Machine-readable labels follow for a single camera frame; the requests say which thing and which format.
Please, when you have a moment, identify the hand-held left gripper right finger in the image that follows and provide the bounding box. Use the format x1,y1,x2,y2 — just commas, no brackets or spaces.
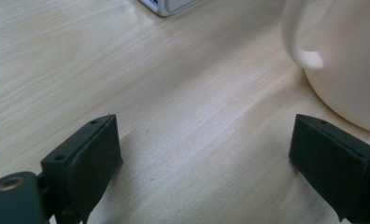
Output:
288,113,370,224

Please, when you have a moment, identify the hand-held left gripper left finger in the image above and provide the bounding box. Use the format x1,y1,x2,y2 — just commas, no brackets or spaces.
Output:
40,113,124,224

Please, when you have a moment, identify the cream ceramic mug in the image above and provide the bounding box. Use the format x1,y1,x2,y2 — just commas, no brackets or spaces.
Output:
280,0,370,136

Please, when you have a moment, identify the white and grey box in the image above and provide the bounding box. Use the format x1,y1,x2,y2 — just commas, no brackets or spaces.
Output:
138,0,204,18

